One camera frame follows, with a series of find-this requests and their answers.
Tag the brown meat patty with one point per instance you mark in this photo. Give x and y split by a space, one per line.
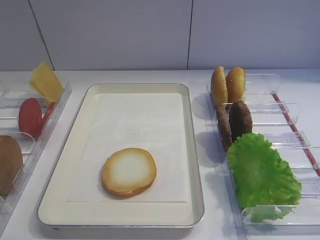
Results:
224 126
240 120

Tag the clear acrylic left rack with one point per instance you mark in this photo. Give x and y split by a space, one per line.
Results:
10 102

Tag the toasted bun slice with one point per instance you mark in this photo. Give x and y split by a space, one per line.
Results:
128 172

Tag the yellow cheese slice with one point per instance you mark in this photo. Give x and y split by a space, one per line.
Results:
45 82

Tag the thin red tomato slice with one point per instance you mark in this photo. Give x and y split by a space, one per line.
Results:
47 114

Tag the green lettuce leaf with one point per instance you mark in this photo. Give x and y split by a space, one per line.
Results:
262 178

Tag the brown-faced bun slice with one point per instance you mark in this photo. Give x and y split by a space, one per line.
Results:
11 160

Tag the sesame bun slice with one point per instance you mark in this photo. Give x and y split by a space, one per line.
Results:
218 87
235 83

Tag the clear acrylic rack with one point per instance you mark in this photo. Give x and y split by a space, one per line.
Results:
276 120
10 102

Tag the clear acrylic right rack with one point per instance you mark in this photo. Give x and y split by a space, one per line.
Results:
276 120

